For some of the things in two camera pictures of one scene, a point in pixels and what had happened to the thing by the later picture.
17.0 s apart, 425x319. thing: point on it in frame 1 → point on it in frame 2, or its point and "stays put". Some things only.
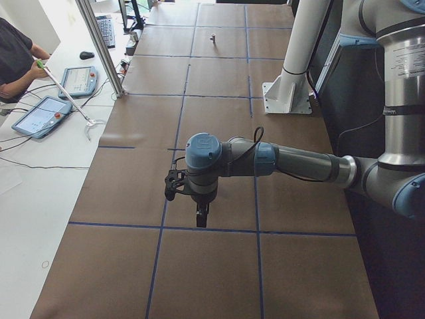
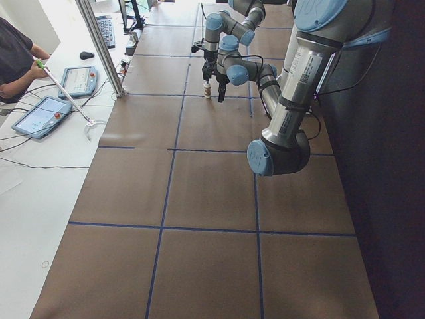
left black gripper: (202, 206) → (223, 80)
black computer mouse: (85, 55) stays put
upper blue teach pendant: (79, 82) stays put
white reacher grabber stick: (89, 122) stays put
